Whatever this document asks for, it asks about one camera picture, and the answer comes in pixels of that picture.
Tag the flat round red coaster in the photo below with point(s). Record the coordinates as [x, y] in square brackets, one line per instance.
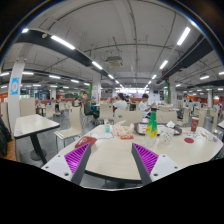
[189, 140]

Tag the black backpack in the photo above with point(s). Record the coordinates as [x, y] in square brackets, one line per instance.
[4, 136]

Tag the green drink bottle yellow label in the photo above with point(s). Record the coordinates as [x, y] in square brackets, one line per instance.
[151, 128]

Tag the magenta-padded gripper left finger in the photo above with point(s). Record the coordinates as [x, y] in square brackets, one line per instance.
[75, 160]

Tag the white dotted mug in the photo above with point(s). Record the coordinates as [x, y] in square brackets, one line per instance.
[166, 136]

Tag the crumpled food wrapper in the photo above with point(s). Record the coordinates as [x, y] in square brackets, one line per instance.
[121, 130]

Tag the ceiling strip lights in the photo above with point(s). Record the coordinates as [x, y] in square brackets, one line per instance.
[63, 42]

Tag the ceiling air conditioner unit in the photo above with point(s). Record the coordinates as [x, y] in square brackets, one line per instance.
[114, 61]

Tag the blue pillar poster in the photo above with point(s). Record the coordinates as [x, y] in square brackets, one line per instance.
[14, 86]

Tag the person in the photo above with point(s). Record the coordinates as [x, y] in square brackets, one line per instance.
[87, 106]
[144, 106]
[120, 104]

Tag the red paper cup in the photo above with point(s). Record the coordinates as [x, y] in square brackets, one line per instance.
[194, 124]

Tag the red sauce sachet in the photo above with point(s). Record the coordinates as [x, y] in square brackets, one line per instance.
[127, 136]

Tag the white crumpled napkin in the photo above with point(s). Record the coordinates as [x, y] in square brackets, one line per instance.
[171, 124]

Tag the beige chair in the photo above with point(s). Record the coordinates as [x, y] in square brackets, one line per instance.
[165, 116]
[128, 116]
[75, 120]

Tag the dark food tray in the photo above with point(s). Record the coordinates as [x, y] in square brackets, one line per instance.
[141, 128]

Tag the small teal bottle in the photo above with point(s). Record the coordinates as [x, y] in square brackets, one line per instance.
[107, 127]

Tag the colourful sticker sheet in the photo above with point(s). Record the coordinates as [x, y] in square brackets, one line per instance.
[201, 135]

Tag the beige chairs group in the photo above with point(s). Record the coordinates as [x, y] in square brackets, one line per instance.
[27, 106]

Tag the red table card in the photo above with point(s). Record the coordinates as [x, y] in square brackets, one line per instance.
[85, 141]

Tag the white paper leaflet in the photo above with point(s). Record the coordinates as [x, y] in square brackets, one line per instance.
[101, 135]

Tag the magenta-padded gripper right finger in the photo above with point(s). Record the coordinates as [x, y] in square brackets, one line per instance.
[148, 160]

